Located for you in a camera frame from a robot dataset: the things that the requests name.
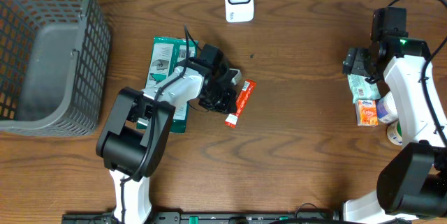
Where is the mint green wipes pack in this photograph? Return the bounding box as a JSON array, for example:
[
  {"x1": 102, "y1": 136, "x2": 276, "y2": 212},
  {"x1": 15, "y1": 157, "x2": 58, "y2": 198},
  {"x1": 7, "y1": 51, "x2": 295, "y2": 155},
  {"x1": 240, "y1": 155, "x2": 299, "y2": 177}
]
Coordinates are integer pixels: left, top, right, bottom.
[{"x1": 347, "y1": 74, "x2": 381, "y2": 103}]

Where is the red snack bar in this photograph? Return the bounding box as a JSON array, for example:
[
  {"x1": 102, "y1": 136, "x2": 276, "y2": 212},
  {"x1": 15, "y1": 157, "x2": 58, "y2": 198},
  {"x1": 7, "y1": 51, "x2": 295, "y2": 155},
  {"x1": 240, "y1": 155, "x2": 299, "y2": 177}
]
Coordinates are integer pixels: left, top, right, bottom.
[{"x1": 225, "y1": 79, "x2": 257, "y2": 128}]

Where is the orange Kleenex tissue pack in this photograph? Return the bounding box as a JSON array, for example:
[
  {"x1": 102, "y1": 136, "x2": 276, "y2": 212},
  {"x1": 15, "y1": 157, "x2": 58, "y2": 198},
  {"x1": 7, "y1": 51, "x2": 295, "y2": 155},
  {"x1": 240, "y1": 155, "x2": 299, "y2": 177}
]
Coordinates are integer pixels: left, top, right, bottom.
[{"x1": 355, "y1": 100, "x2": 379, "y2": 127}]

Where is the white blue label jar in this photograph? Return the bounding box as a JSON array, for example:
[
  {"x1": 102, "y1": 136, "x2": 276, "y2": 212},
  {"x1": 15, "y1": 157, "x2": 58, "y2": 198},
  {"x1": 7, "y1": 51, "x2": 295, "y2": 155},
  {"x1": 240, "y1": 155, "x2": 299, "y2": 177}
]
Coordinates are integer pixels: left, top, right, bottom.
[{"x1": 376, "y1": 91, "x2": 398, "y2": 124}]

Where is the green white 3M package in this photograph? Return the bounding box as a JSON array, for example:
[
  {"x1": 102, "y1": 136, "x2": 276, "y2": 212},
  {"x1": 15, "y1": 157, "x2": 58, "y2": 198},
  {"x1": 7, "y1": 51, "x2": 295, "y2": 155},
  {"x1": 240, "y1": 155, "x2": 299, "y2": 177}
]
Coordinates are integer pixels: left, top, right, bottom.
[{"x1": 142, "y1": 37, "x2": 204, "y2": 134}]

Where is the green lid jar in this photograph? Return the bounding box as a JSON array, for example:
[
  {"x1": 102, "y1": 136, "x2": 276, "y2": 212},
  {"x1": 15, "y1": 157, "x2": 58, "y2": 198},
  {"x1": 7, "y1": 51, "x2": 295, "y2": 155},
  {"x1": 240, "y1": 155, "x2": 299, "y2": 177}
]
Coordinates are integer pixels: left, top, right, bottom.
[{"x1": 386, "y1": 121, "x2": 402, "y2": 146}]

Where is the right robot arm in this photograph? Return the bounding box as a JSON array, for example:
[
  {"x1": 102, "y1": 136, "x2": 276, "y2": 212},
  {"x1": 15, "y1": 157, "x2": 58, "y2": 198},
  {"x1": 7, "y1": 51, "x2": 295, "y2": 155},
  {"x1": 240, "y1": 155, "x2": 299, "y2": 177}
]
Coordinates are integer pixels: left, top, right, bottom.
[{"x1": 342, "y1": 6, "x2": 446, "y2": 223}]

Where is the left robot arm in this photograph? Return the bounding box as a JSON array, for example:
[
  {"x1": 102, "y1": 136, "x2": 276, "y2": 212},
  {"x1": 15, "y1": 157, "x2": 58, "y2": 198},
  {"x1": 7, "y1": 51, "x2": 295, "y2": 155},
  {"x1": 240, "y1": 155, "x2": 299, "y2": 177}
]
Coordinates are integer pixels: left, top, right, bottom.
[{"x1": 96, "y1": 44, "x2": 242, "y2": 223}]

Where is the grey plastic mesh basket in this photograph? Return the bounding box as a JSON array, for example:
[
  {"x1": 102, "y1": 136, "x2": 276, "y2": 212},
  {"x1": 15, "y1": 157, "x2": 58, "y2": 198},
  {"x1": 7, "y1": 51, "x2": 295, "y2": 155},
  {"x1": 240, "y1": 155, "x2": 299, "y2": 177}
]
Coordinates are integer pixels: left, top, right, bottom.
[{"x1": 1, "y1": 0, "x2": 111, "y2": 137}]

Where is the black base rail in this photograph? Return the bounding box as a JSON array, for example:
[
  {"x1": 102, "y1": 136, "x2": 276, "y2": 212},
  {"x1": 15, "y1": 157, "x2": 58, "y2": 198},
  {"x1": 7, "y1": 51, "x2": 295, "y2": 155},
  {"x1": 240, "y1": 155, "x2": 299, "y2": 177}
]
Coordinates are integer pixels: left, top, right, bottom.
[{"x1": 61, "y1": 210, "x2": 341, "y2": 224}]

